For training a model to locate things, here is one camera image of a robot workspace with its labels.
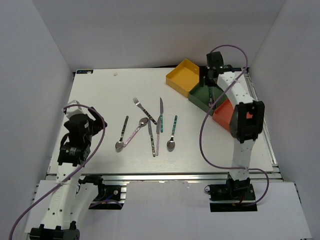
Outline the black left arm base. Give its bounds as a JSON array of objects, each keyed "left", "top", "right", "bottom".
[{"left": 78, "top": 175, "right": 124, "bottom": 210}]

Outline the spoon with black patterned handle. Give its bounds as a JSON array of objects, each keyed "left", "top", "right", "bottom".
[{"left": 115, "top": 115, "right": 129, "bottom": 152}]

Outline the spoon with pink handle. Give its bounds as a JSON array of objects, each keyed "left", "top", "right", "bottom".
[{"left": 123, "top": 117, "right": 149, "bottom": 148}]

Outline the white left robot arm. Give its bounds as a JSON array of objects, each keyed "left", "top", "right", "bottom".
[{"left": 29, "top": 102, "right": 107, "bottom": 240}]

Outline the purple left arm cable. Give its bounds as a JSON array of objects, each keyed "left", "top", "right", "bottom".
[{"left": 8, "top": 105, "right": 106, "bottom": 240}]

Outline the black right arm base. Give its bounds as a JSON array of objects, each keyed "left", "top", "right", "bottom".
[{"left": 204, "top": 184, "right": 258, "bottom": 213}]

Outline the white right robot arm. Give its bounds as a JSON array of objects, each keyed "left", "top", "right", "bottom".
[{"left": 199, "top": 51, "right": 265, "bottom": 200}]

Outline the yellow square bin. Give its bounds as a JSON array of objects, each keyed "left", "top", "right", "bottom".
[{"left": 165, "top": 59, "right": 200, "bottom": 98}]

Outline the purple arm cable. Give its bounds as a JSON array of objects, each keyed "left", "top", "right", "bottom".
[
  {"left": 199, "top": 44, "right": 270, "bottom": 208},
  {"left": 8, "top": 105, "right": 106, "bottom": 240}
]

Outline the fork with black patterned handle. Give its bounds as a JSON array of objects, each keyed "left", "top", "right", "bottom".
[{"left": 132, "top": 97, "right": 157, "bottom": 125}]

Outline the fork with green handle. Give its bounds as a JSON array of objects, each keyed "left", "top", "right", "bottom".
[{"left": 208, "top": 86, "right": 214, "bottom": 108}]

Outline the knife with black patterned handle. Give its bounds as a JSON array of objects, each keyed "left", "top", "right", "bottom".
[{"left": 148, "top": 118, "right": 156, "bottom": 157}]

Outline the green square bin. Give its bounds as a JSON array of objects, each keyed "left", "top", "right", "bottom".
[{"left": 188, "top": 84, "right": 223, "bottom": 113}]

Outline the knife with pink handle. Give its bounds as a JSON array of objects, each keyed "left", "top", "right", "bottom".
[{"left": 155, "top": 116, "right": 161, "bottom": 156}]

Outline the orange square bin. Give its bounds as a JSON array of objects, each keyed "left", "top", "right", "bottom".
[{"left": 212, "top": 98, "right": 234, "bottom": 132}]

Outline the knife with green handle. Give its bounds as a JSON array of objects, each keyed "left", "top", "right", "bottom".
[{"left": 159, "top": 97, "right": 164, "bottom": 133}]

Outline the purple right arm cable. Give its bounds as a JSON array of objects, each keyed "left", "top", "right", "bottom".
[{"left": 199, "top": 44, "right": 270, "bottom": 208}]

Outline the spoon with green handle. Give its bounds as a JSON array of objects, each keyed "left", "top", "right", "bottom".
[{"left": 166, "top": 115, "right": 178, "bottom": 152}]

